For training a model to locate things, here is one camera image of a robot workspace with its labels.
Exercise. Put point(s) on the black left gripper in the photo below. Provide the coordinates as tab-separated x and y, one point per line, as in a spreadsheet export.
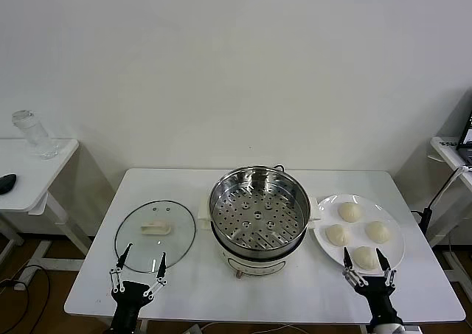
129	297

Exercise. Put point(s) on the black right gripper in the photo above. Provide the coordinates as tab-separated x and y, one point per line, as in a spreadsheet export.
380	301

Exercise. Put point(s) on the white steamed baozi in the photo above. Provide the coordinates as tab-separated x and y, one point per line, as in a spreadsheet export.
378	232
349	212
337	234
365	258

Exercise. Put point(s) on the perforated stainless steel steamer basket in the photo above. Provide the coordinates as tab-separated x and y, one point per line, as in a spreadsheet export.
258	216

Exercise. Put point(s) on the white round plate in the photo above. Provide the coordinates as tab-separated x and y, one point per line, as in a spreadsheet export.
392	219

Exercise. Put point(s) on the white electric cooker pot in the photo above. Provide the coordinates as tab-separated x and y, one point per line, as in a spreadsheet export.
254	265

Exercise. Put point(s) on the white side table with laptop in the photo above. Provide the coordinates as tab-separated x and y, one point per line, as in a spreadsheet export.
446	153

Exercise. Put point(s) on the white paper label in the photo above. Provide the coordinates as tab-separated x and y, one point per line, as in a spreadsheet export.
448	142

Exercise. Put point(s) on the black computer mouse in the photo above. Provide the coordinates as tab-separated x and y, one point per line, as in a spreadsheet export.
6	183

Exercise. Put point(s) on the dark laptop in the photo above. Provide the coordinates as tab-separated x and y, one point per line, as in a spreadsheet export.
466	135

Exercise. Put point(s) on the clear plastic water bottle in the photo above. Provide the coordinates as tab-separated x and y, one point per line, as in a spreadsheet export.
35	133

